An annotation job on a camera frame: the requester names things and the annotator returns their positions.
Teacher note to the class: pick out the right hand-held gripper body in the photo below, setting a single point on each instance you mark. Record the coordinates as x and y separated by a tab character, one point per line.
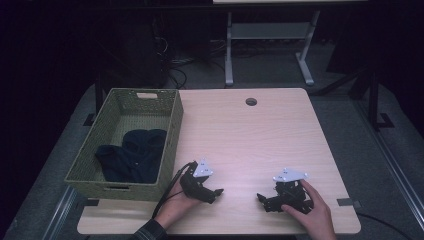
290	191

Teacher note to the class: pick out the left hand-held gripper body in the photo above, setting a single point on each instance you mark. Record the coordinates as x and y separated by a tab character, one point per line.
195	185

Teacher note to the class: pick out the person's left hand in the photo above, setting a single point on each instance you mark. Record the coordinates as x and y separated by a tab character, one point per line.
176	205

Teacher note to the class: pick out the person's right hand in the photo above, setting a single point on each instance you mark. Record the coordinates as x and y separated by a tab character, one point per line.
316	220

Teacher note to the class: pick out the grey tape strip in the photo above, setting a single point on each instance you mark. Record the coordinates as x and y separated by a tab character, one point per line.
346	202

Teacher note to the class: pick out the dark blue cloth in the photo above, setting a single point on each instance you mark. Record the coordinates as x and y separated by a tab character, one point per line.
133	156

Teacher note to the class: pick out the green woven basket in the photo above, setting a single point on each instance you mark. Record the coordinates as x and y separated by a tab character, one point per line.
100	133

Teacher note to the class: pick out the black metal stand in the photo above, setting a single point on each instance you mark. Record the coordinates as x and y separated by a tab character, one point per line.
373	100

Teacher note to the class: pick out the metal floor rail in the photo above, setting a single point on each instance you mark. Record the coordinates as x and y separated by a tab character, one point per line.
60	213
393	163

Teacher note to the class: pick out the white metal desk frame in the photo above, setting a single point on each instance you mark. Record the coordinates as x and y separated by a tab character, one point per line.
266	31

